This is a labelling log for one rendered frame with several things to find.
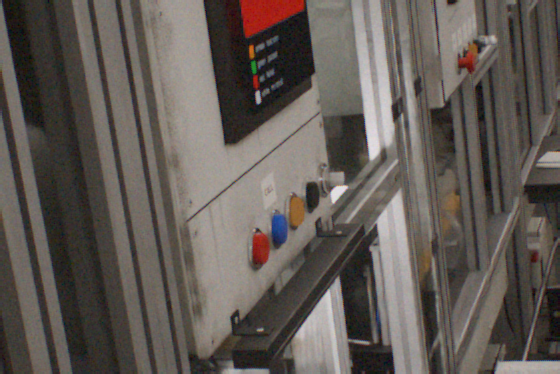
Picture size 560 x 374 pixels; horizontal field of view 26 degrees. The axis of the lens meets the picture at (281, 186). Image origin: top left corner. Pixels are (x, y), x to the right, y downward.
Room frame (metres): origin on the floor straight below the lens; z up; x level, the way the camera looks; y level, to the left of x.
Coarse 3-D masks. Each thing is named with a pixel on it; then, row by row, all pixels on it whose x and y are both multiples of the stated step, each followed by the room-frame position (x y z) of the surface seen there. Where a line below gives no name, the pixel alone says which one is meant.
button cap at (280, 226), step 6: (276, 216) 1.13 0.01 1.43; (282, 216) 1.14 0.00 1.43; (276, 222) 1.13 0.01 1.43; (282, 222) 1.14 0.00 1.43; (276, 228) 1.12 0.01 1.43; (282, 228) 1.13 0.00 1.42; (276, 234) 1.12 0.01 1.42; (282, 234) 1.13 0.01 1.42; (276, 240) 1.13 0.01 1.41; (282, 240) 1.13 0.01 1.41
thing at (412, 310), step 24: (384, 0) 1.74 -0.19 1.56; (384, 24) 1.72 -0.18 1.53; (408, 192) 1.75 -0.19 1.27; (384, 216) 1.73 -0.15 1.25; (384, 240) 1.73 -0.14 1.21; (408, 240) 1.72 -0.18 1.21; (384, 264) 1.73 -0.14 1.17; (408, 264) 1.72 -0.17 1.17; (336, 288) 1.35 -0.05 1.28; (408, 288) 1.72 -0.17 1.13; (336, 312) 1.33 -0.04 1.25; (408, 312) 1.72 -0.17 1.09; (336, 336) 1.32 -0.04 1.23; (408, 336) 1.72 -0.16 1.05
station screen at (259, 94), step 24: (240, 0) 1.07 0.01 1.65; (240, 24) 1.06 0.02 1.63; (288, 24) 1.19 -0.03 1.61; (264, 48) 1.12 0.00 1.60; (288, 48) 1.18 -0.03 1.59; (312, 48) 1.26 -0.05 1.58; (264, 72) 1.11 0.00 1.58; (288, 72) 1.17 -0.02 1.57; (312, 72) 1.25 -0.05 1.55; (264, 96) 1.10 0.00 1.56
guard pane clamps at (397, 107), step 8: (416, 80) 1.88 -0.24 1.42; (416, 88) 1.87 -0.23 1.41; (400, 96) 1.76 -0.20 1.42; (416, 96) 1.87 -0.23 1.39; (392, 104) 1.71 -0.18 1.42; (400, 104) 1.75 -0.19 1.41; (392, 112) 1.70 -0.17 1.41; (400, 112) 1.74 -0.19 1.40; (392, 120) 1.70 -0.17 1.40; (432, 240) 1.87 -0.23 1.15; (432, 248) 1.87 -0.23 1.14
